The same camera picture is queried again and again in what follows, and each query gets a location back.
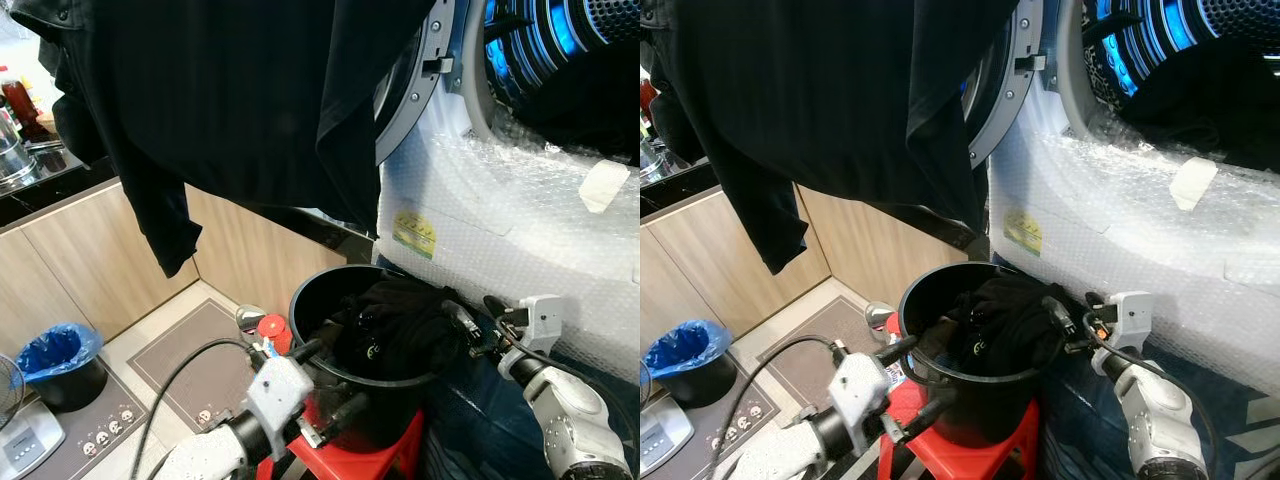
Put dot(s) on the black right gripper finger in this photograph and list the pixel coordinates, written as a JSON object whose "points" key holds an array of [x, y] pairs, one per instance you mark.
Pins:
{"points": [[1059, 316], [462, 320]]}

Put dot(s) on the black knit clothes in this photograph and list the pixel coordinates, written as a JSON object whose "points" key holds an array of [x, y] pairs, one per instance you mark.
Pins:
{"points": [[1010, 320], [400, 325]]}

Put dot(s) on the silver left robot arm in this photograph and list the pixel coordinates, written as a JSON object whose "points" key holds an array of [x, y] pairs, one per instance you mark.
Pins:
{"points": [[205, 456], [770, 456]]}

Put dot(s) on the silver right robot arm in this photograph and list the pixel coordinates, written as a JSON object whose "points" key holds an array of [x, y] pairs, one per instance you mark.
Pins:
{"points": [[570, 420], [1155, 420]]}

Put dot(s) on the white bubble-wrapped washing machine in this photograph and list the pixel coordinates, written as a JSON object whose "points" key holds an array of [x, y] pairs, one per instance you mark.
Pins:
{"points": [[1120, 240], [500, 230]]}

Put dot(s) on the black clothes in drum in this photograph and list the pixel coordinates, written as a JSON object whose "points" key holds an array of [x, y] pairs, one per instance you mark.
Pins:
{"points": [[590, 100], [1210, 110]]}

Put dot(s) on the black plastic bucket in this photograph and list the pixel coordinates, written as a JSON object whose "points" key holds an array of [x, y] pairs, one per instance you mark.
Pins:
{"points": [[985, 412], [370, 412]]}

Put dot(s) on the red capped bottle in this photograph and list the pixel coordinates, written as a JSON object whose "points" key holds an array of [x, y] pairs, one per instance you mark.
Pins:
{"points": [[893, 322], [272, 328]]}

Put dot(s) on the red plastic stool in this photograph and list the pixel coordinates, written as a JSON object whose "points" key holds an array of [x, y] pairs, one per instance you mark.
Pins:
{"points": [[960, 463], [370, 463]]}

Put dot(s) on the yellow energy label sticker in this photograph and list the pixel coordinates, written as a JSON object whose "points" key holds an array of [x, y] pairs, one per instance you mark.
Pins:
{"points": [[414, 234], [1023, 232]]}

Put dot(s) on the blue denim cloth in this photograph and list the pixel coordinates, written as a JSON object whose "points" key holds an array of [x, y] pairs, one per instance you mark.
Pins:
{"points": [[480, 430], [1080, 432]]}

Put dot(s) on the plain grey floor mat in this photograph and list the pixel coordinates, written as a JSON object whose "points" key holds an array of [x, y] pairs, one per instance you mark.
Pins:
{"points": [[800, 377], [215, 390]]}

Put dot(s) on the grey flower print floor mat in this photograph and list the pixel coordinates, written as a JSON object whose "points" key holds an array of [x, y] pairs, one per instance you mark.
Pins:
{"points": [[740, 422], [90, 402]]}

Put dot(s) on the beige tape piece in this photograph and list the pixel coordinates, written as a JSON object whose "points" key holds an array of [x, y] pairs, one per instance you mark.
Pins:
{"points": [[603, 187], [1192, 184]]}

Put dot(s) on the blue plastic bin bag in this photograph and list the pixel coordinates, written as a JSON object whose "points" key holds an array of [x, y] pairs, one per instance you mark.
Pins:
{"points": [[55, 350], [685, 347]]}

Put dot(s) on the white floor scale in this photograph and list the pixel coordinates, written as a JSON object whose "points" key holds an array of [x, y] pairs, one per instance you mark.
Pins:
{"points": [[25, 446], [662, 436]]}

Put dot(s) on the black waste bin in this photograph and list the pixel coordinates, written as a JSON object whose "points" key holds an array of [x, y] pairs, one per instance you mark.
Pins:
{"points": [[75, 393], [700, 391]]}

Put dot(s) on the light wood cabinet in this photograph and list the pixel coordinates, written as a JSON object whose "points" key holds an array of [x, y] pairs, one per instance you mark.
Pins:
{"points": [[700, 260], [80, 270]]}

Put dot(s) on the grey round washer door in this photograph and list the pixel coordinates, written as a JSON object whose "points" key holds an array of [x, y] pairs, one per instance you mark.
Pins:
{"points": [[415, 90], [1010, 100]]}

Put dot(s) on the leopard print garment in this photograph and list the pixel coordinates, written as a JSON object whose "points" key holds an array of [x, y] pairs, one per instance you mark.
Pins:
{"points": [[1105, 85]]}

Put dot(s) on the clear glass jar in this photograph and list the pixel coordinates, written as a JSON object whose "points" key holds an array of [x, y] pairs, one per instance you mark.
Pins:
{"points": [[652, 160], [15, 160]]}

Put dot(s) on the grey washer door gasket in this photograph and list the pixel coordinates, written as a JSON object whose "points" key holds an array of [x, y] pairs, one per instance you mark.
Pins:
{"points": [[1072, 70], [475, 80]]}

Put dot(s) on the black hanging garment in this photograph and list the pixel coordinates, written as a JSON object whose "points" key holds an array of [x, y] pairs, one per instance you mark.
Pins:
{"points": [[230, 90], [830, 90]]}

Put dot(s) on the red sauce bottle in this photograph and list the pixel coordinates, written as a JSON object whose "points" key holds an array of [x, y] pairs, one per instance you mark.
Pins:
{"points": [[18, 105], [647, 100]]}

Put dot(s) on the steel washer drum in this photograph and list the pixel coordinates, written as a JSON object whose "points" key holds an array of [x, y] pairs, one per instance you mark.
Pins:
{"points": [[1160, 30], [560, 30]]}

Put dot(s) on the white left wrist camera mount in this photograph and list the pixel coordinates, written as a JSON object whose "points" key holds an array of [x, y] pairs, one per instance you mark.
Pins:
{"points": [[280, 392], [860, 390]]}

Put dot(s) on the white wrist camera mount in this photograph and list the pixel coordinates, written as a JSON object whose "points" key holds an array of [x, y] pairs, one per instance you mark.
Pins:
{"points": [[540, 320], [280, 392], [1130, 315], [860, 390]]}

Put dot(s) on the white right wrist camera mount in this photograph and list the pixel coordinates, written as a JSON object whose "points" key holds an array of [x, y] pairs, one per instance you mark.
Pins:
{"points": [[1130, 315], [540, 320]]}

